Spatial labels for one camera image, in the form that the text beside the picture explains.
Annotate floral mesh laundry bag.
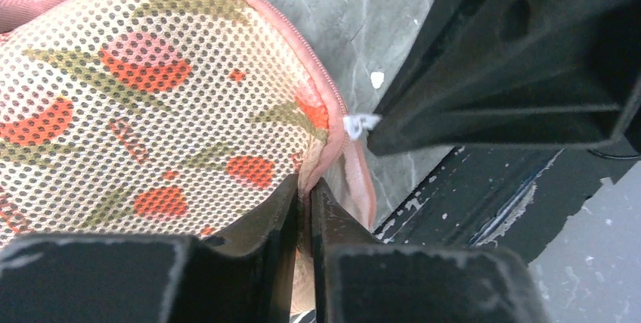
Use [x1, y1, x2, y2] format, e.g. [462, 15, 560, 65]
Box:
[0, 0, 377, 314]

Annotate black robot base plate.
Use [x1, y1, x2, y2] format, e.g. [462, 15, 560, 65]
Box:
[375, 140, 639, 262]

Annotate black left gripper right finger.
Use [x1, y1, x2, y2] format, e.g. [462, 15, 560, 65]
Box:
[311, 181, 548, 322]

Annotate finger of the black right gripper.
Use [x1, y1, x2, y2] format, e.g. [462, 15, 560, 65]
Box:
[367, 0, 640, 156]

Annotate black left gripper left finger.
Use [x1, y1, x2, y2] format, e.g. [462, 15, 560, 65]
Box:
[1, 175, 298, 322]

